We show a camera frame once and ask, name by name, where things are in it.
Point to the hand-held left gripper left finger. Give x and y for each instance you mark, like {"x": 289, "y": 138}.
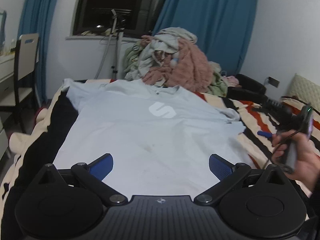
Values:
{"x": 102, "y": 167}

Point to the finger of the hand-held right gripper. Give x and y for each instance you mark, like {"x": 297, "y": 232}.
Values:
{"x": 264, "y": 134}
{"x": 258, "y": 109}

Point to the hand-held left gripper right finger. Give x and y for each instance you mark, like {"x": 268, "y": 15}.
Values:
{"x": 220, "y": 167}

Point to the light blue t-shirt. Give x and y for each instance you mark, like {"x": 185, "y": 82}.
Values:
{"x": 140, "y": 140}

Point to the person's right hand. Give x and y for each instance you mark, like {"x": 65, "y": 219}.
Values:
{"x": 308, "y": 165}

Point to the red black cream striped blanket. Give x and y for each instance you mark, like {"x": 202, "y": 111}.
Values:
{"x": 257, "y": 125}

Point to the black bag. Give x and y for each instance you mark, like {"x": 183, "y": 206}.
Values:
{"x": 250, "y": 87}

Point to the cream quilted headboard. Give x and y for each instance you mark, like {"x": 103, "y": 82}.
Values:
{"x": 305, "y": 90}

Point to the pink garment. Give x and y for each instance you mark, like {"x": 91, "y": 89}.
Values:
{"x": 232, "y": 80}

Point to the pale green blanket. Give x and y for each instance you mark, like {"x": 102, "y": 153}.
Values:
{"x": 218, "y": 80}

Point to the pink fluffy blanket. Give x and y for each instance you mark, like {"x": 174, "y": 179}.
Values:
{"x": 190, "y": 70}

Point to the blue curtain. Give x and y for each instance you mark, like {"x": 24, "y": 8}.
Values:
{"x": 212, "y": 17}
{"x": 37, "y": 17}

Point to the green flower-print blanket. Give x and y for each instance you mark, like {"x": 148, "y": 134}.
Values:
{"x": 131, "y": 60}

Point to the grey hooded garment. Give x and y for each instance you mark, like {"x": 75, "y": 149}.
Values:
{"x": 165, "y": 42}

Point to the grey black chair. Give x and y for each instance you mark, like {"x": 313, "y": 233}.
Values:
{"x": 25, "y": 60}

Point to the cream cloth on windowsill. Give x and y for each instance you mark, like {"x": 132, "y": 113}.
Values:
{"x": 95, "y": 33}

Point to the white desk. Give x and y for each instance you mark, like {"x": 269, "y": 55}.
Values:
{"x": 5, "y": 67}

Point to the dark window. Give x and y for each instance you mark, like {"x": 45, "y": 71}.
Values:
{"x": 112, "y": 0}

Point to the wavy-edged mirror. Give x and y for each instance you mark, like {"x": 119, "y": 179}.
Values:
{"x": 2, "y": 27}

